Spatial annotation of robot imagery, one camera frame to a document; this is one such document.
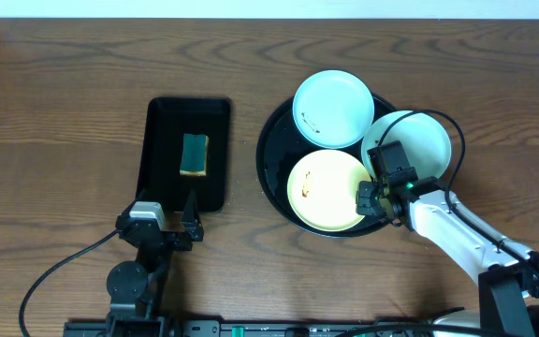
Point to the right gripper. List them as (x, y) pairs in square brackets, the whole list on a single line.
[(369, 201)]

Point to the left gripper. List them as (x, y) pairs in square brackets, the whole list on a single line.
[(166, 237)]

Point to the light blue plate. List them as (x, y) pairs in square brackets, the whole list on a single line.
[(333, 109), (424, 140)]

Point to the yellow plate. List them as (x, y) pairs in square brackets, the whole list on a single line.
[(322, 190)]

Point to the green yellow sponge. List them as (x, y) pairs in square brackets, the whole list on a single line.
[(194, 155)]

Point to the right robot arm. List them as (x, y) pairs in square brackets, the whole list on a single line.
[(506, 272)]

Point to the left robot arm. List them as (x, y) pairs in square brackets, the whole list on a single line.
[(136, 286)]

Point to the black rectangular tray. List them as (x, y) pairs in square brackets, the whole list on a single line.
[(159, 178)]

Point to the round black tray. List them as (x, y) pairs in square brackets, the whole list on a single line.
[(279, 148)]

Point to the light blue plate top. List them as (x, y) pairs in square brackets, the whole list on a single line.
[(333, 109)]

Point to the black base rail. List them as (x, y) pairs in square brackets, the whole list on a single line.
[(205, 328)]

